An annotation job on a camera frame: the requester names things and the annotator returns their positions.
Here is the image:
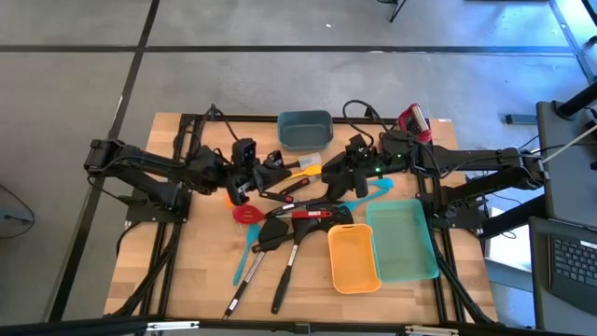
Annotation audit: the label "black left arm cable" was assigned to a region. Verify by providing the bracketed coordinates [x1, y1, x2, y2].
[174, 103, 242, 155]

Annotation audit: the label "blue silicone spatula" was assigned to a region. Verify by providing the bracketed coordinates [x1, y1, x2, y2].
[338, 176, 396, 214]
[232, 222, 262, 287]

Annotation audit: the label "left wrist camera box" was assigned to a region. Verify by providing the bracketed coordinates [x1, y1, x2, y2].
[231, 137, 258, 168]

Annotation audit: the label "black floor cable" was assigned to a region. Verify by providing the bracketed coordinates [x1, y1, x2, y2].
[0, 184, 36, 240]

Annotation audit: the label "black spoon white label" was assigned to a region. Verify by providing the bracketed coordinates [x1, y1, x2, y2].
[271, 217, 323, 315]

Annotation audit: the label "black pole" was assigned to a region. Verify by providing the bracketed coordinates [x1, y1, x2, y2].
[556, 81, 597, 119]

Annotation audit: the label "black slotted turner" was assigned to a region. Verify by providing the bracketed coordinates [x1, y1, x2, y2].
[251, 204, 355, 255]

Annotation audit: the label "red-handled steel utensil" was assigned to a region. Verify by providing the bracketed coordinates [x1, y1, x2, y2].
[274, 209, 334, 220]

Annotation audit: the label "grey office desk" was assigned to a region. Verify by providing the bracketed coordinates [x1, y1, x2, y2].
[535, 100, 597, 230]

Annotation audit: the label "black crossbeam silver brackets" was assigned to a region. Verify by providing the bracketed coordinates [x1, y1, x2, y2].
[0, 315, 597, 336]

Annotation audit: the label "red slotted spoon black handle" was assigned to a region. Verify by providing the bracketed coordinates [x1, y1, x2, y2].
[231, 200, 312, 226]

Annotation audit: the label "orange plastic bin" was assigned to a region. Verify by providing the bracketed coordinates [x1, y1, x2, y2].
[326, 222, 382, 295]

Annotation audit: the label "silver floor rail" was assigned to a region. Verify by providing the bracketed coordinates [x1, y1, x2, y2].
[548, 0, 597, 84]

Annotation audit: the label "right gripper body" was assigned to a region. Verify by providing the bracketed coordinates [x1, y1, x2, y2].
[347, 156, 382, 197]

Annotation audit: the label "red box grater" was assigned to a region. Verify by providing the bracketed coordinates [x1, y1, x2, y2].
[397, 103, 434, 144]

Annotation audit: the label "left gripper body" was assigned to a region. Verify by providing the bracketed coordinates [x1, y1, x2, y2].
[226, 163, 262, 206]

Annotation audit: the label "teal plastic tray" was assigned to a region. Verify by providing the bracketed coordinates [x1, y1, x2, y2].
[365, 199, 441, 284]

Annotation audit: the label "white cable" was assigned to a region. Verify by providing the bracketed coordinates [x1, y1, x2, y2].
[540, 121, 597, 164]

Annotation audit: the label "black tripod leg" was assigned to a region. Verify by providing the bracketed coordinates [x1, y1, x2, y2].
[388, 0, 408, 23]

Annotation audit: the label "yellow silicone spatula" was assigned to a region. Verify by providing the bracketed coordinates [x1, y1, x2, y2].
[285, 163, 323, 182]

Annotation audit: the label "blue-grey plastic bin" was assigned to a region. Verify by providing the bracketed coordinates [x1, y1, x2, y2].
[277, 109, 335, 153]

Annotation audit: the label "white spatula black handle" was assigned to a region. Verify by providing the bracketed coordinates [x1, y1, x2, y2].
[284, 152, 323, 172]

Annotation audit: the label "dark grey laptop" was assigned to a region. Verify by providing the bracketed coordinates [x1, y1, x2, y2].
[529, 217, 597, 335]

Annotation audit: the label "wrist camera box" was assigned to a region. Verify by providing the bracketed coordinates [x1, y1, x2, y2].
[344, 133, 374, 162]
[231, 137, 258, 168]

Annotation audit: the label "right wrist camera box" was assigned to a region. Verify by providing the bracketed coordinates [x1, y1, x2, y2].
[344, 133, 374, 162]

